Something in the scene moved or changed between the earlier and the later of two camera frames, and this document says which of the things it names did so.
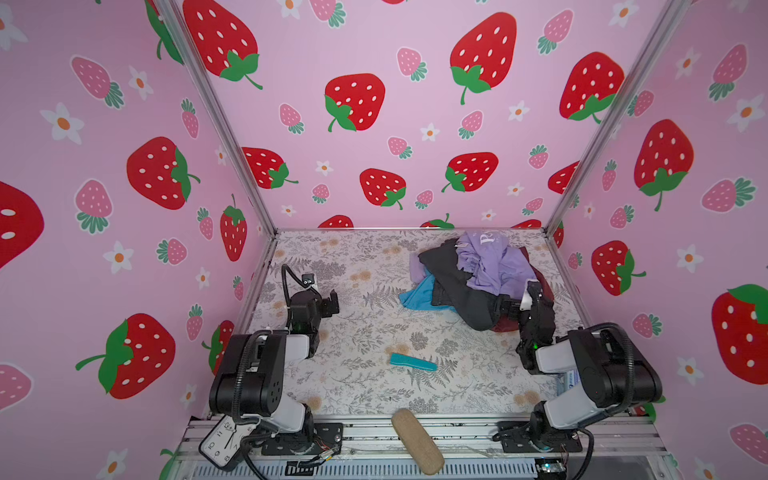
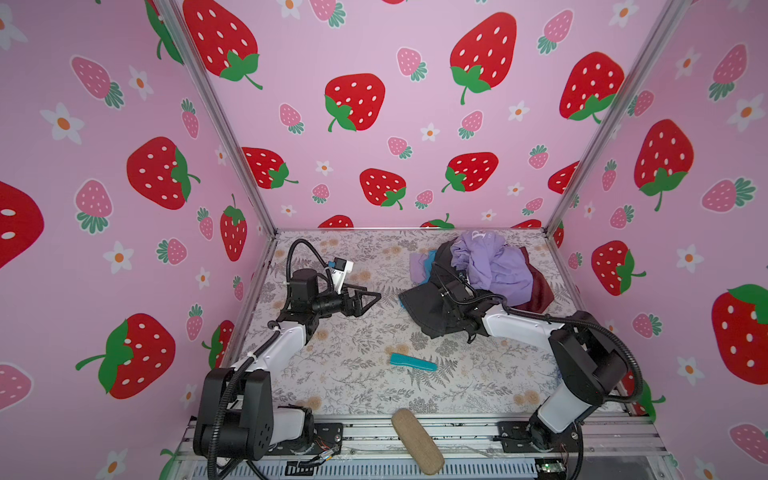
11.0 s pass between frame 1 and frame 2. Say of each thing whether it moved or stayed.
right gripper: moved
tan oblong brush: stayed
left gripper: moved
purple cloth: stayed
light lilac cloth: stayed
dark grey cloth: moved
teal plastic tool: stayed
